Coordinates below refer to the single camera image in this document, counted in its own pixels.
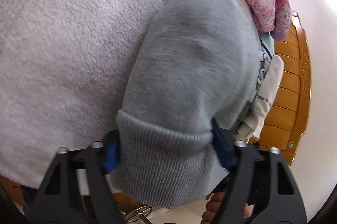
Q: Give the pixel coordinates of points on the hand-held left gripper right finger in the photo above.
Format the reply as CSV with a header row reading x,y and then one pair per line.
x,y
221,145

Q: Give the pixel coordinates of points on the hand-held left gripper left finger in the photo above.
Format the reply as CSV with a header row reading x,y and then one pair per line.
x,y
112,155

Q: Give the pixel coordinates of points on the grey knit sweater sleeve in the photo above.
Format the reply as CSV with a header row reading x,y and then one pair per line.
x,y
189,68

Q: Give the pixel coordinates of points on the person's right hand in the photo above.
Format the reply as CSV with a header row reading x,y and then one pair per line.
x,y
212,209

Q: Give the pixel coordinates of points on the white folded garment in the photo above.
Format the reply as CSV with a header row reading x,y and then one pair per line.
x,y
268,92

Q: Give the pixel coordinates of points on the grey printed folded garment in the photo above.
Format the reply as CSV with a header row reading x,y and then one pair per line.
x,y
261,73

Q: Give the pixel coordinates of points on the wooden bed headboard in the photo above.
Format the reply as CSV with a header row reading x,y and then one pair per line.
x,y
289,87

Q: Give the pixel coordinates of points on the striped light blue pillow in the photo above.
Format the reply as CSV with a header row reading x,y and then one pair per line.
x,y
268,44

